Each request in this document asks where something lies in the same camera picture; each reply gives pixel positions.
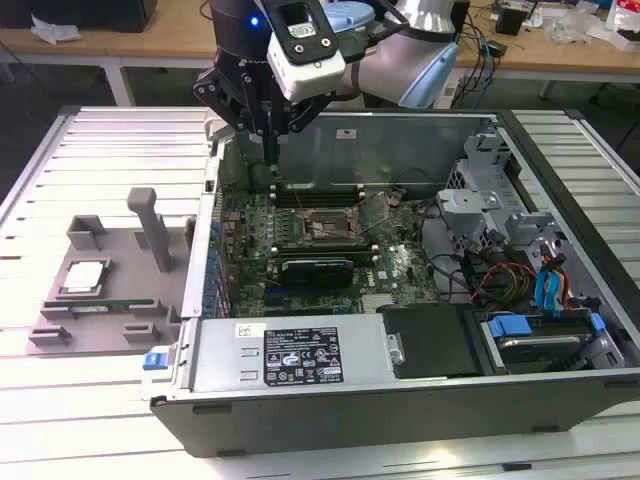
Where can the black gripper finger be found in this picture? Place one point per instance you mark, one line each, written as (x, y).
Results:
(225, 97)
(305, 115)

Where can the wooden top desk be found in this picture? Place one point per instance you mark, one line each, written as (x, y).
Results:
(550, 60)
(150, 42)

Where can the silver metal drive cage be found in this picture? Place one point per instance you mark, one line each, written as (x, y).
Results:
(487, 165)

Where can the small label sticker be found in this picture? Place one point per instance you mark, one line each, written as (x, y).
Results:
(346, 134)

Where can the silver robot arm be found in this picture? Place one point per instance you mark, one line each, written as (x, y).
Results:
(385, 65)

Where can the black power adapter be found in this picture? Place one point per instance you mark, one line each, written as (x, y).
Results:
(496, 49)

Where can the silver finned chipset heatsink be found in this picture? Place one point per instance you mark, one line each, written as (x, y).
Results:
(379, 303)

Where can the silver power supply with label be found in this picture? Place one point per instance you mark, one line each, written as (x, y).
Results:
(220, 350)

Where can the hard disk in blue carrier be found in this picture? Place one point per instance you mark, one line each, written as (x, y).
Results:
(540, 347)

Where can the RAM slot with white clips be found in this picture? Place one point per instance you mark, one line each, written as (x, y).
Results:
(325, 246)
(320, 197)
(365, 258)
(320, 188)

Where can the blue case latch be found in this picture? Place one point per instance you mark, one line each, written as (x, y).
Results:
(154, 361)

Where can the CPU with silver lid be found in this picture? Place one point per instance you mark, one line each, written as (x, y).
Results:
(84, 275)

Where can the open black PC case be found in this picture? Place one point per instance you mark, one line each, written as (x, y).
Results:
(400, 420)

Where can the clear plastic bags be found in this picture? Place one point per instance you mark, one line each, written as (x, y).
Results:
(575, 25)

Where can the large black box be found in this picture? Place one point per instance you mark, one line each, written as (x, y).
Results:
(75, 12)

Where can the crumpled white paper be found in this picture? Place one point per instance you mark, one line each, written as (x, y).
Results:
(52, 30)

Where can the grey parts rack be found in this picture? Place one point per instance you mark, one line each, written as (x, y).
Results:
(120, 280)

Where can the green motherboard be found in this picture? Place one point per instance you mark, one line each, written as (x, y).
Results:
(400, 270)

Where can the black graphics card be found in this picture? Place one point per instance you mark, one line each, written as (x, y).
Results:
(315, 274)

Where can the CPU socket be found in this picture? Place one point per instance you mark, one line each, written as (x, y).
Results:
(320, 220)

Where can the black plastic shroud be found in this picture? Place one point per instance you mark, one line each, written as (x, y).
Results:
(430, 335)

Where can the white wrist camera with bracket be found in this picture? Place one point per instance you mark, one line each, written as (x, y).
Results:
(310, 75)

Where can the small black box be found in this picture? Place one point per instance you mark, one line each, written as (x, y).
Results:
(509, 20)

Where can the red and white bag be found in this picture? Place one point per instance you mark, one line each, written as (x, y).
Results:
(625, 20)

